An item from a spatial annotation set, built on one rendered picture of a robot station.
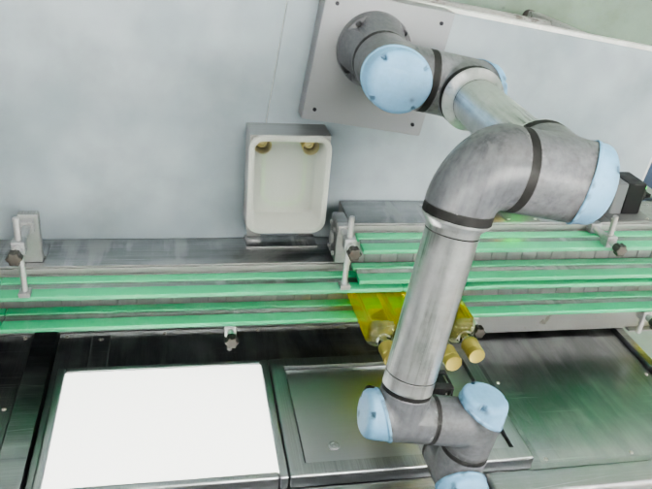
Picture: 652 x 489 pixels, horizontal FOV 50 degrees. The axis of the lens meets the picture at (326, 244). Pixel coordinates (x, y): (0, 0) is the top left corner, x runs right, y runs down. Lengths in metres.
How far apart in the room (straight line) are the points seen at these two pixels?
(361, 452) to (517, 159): 0.68
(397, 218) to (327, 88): 0.33
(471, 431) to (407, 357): 0.16
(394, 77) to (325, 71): 0.25
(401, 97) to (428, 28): 0.26
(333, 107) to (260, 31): 0.21
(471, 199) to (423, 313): 0.17
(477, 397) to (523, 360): 0.69
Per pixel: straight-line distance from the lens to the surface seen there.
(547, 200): 0.95
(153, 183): 1.59
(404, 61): 1.27
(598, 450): 1.58
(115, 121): 1.54
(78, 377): 1.54
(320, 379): 1.52
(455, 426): 1.08
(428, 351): 0.99
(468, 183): 0.91
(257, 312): 1.55
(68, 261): 1.57
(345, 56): 1.42
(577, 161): 0.97
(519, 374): 1.72
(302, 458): 1.34
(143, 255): 1.57
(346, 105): 1.51
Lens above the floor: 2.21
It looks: 59 degrees down
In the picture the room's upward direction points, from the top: 158 degrees clockwise
